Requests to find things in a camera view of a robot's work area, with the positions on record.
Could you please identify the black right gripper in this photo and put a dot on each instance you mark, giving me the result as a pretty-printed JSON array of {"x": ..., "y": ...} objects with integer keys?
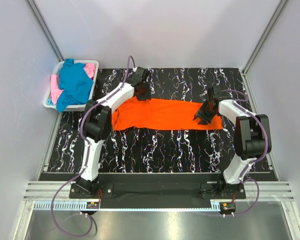
[{"x": 204, "y": 120}]

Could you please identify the orange t shirt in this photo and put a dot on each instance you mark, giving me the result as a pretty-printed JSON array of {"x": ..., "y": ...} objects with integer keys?
[{"x": 160, "y": 114}]

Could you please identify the blue t shirt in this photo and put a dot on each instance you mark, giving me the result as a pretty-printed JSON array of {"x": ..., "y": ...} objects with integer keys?
[{"x": 75, "y": 83}]

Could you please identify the pink t shirt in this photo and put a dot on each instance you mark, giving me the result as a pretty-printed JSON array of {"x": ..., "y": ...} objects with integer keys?
[{"x": 89, "y": 69}]

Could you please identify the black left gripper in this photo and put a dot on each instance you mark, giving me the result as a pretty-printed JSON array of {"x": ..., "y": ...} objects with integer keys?
[{"x": 148, "y": 95}]

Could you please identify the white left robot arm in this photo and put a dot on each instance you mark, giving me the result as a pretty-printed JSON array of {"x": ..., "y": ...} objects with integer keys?
[{"x": 96, "y": 124}]

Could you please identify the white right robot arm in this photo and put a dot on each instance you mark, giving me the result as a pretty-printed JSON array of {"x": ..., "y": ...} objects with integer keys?
[{"x": 252, "y": 138}]

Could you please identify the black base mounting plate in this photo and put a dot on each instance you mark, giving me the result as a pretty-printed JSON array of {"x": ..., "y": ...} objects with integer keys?
[{"x": 157, "y": 191}]

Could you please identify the light blue garment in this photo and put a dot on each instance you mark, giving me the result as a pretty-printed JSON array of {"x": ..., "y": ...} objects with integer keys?
[{"x": 50, "y": 102}]

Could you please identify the white plastic laundry basket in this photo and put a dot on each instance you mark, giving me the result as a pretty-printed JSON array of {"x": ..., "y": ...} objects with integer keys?
[{"x": 72, "y": 107}]

